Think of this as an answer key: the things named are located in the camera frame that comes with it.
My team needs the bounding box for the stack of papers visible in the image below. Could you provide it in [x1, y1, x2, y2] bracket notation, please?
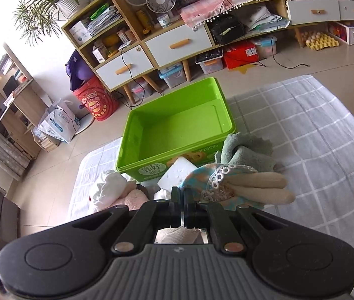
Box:
[87, 5, 122, 37]

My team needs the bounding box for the wooden shelf cabinet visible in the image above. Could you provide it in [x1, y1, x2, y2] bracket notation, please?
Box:
[62, 0, 162, 105]

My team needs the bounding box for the potted green plant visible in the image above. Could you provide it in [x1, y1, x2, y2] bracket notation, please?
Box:
[13, 0, 90, 46]

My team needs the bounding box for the white cloth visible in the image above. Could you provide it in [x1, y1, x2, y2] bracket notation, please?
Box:
[91, 169, 127, 208]

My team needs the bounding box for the small white desk fan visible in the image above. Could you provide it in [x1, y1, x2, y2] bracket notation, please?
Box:
[146, 0, 176, 16]

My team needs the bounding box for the long wooden tv stand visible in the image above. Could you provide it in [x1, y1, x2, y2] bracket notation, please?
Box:
[270, 0, 354, 26]

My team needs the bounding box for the green plastic bin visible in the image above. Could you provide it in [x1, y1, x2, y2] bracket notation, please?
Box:
[116, 77, 236, 182]

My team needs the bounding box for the red box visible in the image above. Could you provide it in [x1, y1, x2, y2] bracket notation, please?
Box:
[223, 41, 259, 70]

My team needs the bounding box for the small clear storage box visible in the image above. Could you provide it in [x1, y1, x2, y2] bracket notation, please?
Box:
[127, 78, 153, 104]

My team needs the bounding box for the clear storage box blue lid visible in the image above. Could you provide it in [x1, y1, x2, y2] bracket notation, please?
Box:
[158, 62, 187, 89]

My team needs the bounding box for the grey checked tablecloth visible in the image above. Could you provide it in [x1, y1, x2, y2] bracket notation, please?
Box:
[68, 74, 354, 300]

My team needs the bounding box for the white paper shopping bag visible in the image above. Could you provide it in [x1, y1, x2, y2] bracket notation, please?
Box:
[37, 99, 80, 143]

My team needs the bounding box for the red printed bucket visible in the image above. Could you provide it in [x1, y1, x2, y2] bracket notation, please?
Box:
[72, 76, 120, 121]

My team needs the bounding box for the black bag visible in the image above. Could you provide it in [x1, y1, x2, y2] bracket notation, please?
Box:
[209, 14, 246, 46]

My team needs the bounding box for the black power cable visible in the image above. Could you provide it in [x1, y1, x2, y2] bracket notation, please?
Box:
[205, 0, 311, 69]

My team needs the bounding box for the white patterned box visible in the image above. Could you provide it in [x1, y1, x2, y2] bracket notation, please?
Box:
[327, 22, 354, 46]

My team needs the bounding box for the wooden drawer cabinet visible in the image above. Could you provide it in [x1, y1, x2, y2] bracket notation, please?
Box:
[138, 20, 216, 82]

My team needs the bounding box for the wooden desk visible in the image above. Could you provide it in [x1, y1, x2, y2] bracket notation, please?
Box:
[0, 43, 48, 160]

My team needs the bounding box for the yellow egg tray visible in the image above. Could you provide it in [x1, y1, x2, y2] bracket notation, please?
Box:
[300, 31, 340, 51]

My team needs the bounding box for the plaid dress rabbit doll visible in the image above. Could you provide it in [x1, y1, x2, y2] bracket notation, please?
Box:
[180, 163, 296, 211]

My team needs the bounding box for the green terry towel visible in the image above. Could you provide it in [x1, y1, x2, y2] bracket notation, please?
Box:
[214, 132, 276, 172]

